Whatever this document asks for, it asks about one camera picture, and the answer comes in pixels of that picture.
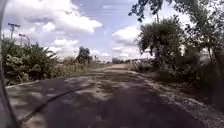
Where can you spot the grey asphalt road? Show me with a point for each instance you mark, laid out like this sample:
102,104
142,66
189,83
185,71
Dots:
113,100

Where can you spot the distant tree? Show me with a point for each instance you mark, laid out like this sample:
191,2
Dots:
83,55

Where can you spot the row of trees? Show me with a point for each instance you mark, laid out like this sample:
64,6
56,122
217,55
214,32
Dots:
180,43

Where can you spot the gravel strip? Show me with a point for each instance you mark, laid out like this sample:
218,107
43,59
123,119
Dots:
186,100

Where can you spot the green bushes with weeds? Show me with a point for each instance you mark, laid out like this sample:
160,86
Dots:
30,63

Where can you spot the utility pole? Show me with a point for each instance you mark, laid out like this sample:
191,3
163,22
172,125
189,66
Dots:
12,30

